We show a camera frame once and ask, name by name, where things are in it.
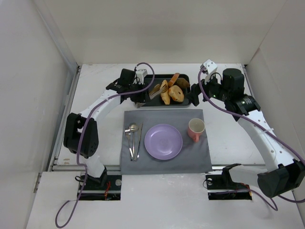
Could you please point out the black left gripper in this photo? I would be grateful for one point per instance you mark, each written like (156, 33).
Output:
(139, 96)

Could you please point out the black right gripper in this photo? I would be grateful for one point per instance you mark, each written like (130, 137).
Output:
(196, 91)

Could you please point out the metal tongs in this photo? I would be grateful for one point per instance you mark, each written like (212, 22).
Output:
(157, 90)

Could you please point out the long golden bread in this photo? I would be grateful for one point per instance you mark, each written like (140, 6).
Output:
(164, 93)

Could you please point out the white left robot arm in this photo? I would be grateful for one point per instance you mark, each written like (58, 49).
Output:
(81, 130)

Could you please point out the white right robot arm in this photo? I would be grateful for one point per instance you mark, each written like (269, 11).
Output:
(284, 167)

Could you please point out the dark brown bread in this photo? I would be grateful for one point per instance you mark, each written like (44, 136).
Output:
(182, 83)

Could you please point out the round bagel bread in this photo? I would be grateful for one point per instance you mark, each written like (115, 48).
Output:
(175, 92)

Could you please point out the orange bread slice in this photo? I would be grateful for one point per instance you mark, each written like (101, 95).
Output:
(173, 79)

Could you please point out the black baking tray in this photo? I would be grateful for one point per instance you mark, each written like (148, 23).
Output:
(157, 101)

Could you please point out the pink mug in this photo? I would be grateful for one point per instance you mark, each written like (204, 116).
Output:
(195, 129)

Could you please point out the silver spoon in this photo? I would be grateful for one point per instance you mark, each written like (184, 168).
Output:
(133, 129)

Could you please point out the silver fork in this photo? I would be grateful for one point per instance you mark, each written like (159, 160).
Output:
(128, 135)

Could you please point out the purple plate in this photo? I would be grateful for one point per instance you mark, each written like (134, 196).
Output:
(163, 142)

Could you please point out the silver knife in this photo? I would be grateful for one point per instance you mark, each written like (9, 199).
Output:
(138, 144)

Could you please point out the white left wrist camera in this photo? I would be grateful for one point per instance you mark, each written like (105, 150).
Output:
(139, 76)

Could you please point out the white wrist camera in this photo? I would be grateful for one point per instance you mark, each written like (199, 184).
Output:
(208, 68)
(139, 76)

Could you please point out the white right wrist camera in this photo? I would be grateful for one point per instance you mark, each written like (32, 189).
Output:
(208, 68)

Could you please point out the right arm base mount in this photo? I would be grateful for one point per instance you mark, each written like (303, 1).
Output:
(218, 188)

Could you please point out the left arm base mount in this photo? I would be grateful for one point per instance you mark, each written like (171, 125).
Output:
(110, 190)

